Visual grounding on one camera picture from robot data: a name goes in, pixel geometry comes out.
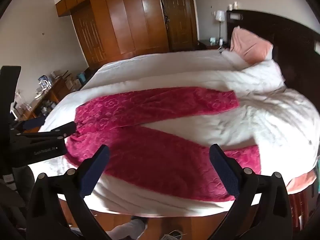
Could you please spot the white bed duvet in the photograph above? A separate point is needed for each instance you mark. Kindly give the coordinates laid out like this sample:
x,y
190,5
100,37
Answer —
x,y
200,65

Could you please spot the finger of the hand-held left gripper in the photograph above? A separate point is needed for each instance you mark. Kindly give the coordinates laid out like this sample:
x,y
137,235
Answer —
x,y
65,130
35,123

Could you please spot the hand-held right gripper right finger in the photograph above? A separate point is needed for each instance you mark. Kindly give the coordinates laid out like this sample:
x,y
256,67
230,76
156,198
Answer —
x,y
225,172

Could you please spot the teal cup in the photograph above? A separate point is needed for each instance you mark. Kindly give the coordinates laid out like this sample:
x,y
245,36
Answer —
x,y
81,77

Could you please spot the brown wooden door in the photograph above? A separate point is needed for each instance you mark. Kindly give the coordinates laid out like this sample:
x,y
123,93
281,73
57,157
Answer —
x,y
178,20

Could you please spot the pink fleece pants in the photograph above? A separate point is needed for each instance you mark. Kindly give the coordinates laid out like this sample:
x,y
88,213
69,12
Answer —
x,y
150,155

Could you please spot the pink pillow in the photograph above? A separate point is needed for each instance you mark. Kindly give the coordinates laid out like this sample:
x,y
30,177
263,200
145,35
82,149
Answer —
x,y
247,46

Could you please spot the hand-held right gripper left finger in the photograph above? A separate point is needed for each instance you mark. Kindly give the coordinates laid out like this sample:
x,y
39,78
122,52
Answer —
x,y
96,170

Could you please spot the blue water jug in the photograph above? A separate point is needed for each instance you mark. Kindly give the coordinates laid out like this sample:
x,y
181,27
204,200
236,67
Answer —
x,y
43,81

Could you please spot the brown wooden wardrobe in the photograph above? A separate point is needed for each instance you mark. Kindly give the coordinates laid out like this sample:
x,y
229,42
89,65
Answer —
x,y
125,17

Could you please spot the person's leg in grey trousers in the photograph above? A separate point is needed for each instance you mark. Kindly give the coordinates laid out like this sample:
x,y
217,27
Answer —
x,y
127,230

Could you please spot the dark wooden headboard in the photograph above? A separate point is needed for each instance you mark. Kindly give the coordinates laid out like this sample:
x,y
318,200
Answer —
x,y
295,50

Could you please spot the small teal box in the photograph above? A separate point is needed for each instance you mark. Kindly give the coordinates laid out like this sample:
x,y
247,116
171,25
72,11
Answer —
x,y
212,40

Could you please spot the pink bed sheet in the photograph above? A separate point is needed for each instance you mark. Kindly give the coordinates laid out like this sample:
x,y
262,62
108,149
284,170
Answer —
x,y
302,181

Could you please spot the cluttered wooden desk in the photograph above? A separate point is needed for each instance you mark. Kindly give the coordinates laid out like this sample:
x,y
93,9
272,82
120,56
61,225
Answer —
x,y
60,86

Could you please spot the white table lamp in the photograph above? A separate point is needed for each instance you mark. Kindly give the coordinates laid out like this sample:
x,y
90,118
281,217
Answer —
x,y
220,15

